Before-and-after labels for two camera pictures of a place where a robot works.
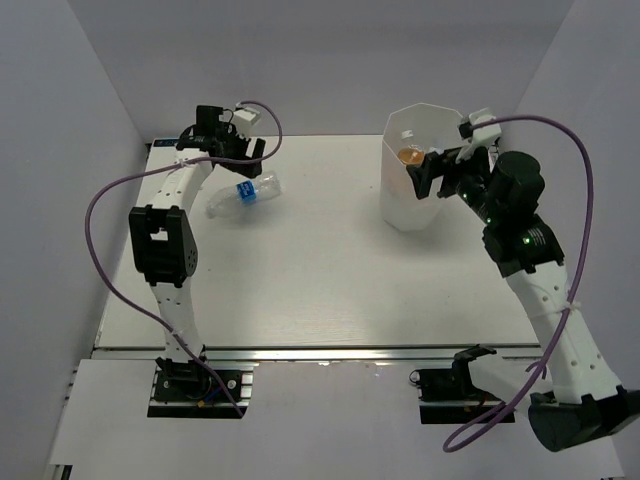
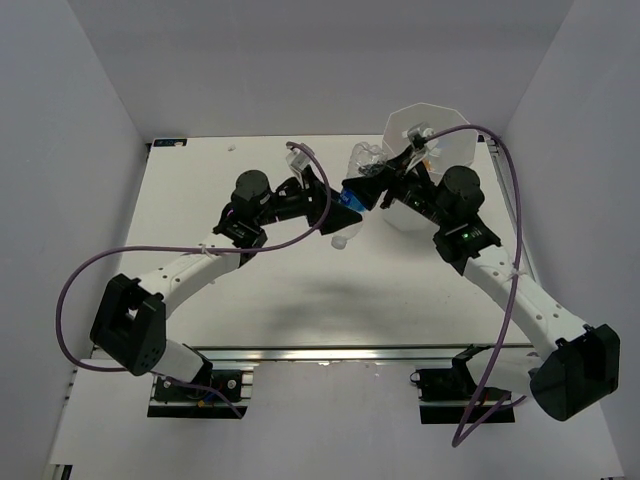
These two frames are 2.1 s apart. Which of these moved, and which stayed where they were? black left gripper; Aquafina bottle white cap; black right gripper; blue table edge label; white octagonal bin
Moved: Aquafina bottle white cap; black right gripper; black left gripper
Stayed: blue table edge label; white octagonal bin
